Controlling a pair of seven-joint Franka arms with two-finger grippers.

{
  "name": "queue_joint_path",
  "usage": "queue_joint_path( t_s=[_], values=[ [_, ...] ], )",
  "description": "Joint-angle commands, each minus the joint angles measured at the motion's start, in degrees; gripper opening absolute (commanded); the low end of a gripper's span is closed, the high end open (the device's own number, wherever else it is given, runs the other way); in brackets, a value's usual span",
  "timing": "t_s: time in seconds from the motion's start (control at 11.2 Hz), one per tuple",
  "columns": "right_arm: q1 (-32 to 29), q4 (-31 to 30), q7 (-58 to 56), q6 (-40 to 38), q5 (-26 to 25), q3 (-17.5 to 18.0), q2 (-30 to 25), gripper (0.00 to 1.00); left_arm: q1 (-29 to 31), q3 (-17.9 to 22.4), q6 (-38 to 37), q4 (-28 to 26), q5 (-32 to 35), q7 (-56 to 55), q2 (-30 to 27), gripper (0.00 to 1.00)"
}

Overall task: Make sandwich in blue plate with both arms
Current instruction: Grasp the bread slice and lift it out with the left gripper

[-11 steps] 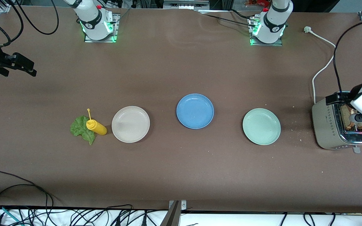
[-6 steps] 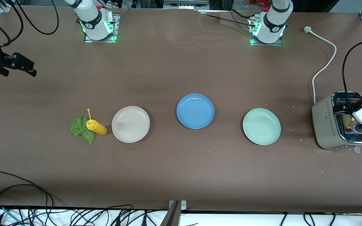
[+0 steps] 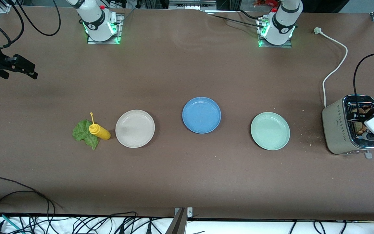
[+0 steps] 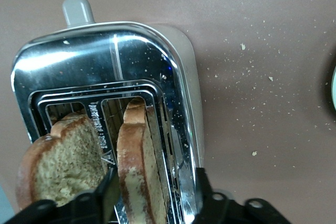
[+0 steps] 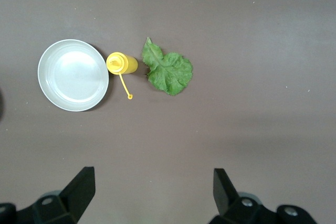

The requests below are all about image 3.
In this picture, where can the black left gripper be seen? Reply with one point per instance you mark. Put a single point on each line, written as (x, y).
(359, 124)

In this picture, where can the green lettuce leaf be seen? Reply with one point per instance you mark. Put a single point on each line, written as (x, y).
(81, 131)

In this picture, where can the yellow mustard squeeze bottle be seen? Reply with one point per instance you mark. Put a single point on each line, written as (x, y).
(101, 131)

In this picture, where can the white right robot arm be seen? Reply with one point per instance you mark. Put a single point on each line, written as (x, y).
(93, 16)

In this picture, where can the pale green plate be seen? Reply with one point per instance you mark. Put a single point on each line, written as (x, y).
(270, 131)

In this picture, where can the beige plate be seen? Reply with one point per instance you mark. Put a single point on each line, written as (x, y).
(135, 129)

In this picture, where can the blue plate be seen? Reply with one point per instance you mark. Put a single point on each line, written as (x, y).
(201, 115)

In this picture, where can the beige and chrome toaster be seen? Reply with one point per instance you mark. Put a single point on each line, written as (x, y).
(336, 130)

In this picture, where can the red package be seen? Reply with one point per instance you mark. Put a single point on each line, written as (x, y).
(266, 2)

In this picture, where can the white board strip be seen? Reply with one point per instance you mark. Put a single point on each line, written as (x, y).
(239, 228)

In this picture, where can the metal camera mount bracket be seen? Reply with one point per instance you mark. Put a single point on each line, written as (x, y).
(179, 224)

